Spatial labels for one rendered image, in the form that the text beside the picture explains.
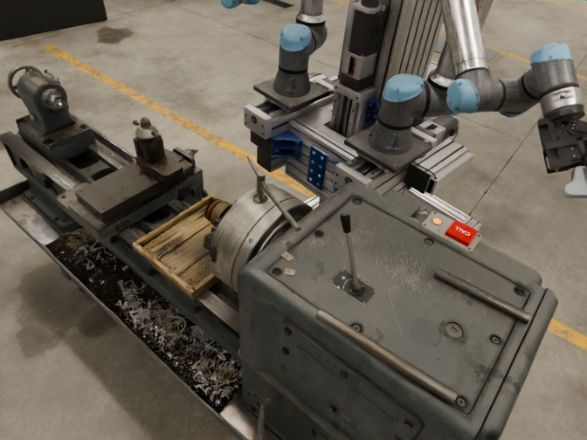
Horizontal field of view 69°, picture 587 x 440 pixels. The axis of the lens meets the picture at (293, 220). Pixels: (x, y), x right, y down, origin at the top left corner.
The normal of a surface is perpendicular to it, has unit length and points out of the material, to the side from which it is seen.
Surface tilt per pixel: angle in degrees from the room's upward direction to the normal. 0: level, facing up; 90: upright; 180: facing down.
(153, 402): 0
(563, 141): 49
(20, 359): 0
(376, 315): 0
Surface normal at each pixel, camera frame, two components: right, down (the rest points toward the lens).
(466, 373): 0.07, -0.72
